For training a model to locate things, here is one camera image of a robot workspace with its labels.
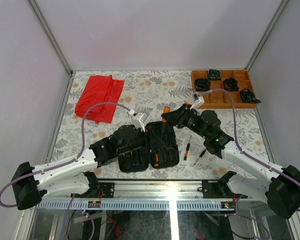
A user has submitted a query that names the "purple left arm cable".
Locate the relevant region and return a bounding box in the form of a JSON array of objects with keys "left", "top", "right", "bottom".
[{"left": 0, "top": 101, "right": 136, "bottom": 208}]

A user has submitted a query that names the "black strap bundle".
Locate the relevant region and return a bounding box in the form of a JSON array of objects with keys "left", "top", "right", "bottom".
[
  {"left": 206, "top": 69, "right": 222, "bottom": 81},
  {"left": 222, "top": 77, "right": 239, "bottom": 92},
  {"left": 239, "top": 88, "right": 262, "bottom": 105},
  {"left": 194, "top": 77, "right": 212, "bottom": 93}
]

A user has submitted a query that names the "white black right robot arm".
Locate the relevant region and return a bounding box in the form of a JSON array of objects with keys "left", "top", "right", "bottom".
[{"left": 161, "top": 103, "right": 300, "bottom": 219}]

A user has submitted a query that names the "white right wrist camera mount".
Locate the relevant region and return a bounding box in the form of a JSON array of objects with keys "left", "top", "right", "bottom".
[{"left": 190, "top": 92, "right": 205, "bottom": 110}]

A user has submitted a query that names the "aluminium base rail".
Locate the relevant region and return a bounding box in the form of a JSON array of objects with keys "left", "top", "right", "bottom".
[{"left": 27, "top": 179, "right": 297, "bottom": 211}]

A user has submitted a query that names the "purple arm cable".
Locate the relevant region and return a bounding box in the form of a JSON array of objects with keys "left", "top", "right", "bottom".
[
  {"left": 0, "top": 101, "right": 136, "bottom": 208},
  {"left": 199, "top": 88, "right": 300, "bottom": 213}
]

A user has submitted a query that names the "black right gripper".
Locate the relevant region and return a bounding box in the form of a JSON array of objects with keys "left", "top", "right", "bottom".
[{"left": 161, "top": 104, "right": 209, "bottom": 140}]

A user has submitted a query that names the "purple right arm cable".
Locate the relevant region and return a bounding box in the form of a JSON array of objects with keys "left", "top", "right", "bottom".
[{"left": 199, "top": 88, "right": 300, "bottom": 213}]

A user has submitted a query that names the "small orange black screwdriver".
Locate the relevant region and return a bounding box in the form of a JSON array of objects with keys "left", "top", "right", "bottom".
[{"left": 193, "top": 148, "right": 207, "bottom": 166}]

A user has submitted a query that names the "red folded cloth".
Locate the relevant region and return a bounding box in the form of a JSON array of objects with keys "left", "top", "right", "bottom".
[{"left": 74, "top": 75, "right": 125, "bottom": 124}]

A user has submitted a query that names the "orange compartment tray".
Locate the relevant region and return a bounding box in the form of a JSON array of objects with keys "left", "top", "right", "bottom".
[{"left": 191, "top": 69, "right": 261, "bottom": 109}]

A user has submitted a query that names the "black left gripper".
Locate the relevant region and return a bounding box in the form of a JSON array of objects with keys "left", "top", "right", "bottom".
[{"left": 118, "top": 126, "right": 166, "bottom": 157}]

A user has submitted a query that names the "black orange stubby screwdriver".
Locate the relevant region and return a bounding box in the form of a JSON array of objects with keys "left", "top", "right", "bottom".
[{"left": 162, "top": 106, "right": 171, "bottom": 137}]

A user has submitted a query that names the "black plastic tool case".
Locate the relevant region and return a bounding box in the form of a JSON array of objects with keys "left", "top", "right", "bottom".
[{"left": 118, "top": 121, "right": 180, "bottom": 173}]

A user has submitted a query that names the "large black handled screwdriver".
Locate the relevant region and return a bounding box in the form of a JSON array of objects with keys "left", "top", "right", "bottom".
[{"left": 154, "top": 154, "right": 160, "bottom": 168}]

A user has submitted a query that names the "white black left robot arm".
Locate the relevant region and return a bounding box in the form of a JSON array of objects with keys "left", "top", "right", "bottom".
[{"left": 11, "top": 122, "right": 165, "bottom": 210}]

